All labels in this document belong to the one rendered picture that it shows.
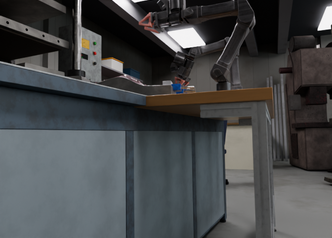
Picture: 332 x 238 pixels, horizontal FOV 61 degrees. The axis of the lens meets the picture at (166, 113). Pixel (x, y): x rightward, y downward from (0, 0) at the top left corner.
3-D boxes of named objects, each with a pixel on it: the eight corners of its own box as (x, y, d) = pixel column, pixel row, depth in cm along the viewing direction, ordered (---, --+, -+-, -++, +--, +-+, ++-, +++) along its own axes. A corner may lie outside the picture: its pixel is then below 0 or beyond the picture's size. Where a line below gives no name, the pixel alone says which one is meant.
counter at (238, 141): (266, 158, 731) (264, 125, 738) (261, 170, 501) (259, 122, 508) (234, 158, 760) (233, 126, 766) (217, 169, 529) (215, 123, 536)
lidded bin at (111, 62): (108, 75, 621) (108, 64, 623) (123, 73, 608) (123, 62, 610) (97, 71, 579) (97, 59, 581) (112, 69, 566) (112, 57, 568)
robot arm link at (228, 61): (207, 76, 122) (243, 6, 119) (210, 79, 129) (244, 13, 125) (220, 82, 120) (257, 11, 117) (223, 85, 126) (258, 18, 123)
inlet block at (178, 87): (194, 94, 122) (194, 81, 122) (193, 92, 117) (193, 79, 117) (164, 95, 124) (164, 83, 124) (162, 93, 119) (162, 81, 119)
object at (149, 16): (136, 15, 135) (154, 11, 131) (143, 20, 141) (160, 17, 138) (137, 28, 134) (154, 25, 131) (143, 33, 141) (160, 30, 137)
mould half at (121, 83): (178, 104, 138) (178, 82, 139) (171, 98, 112) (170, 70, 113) (82, 107, 146) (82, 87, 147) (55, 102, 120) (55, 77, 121)
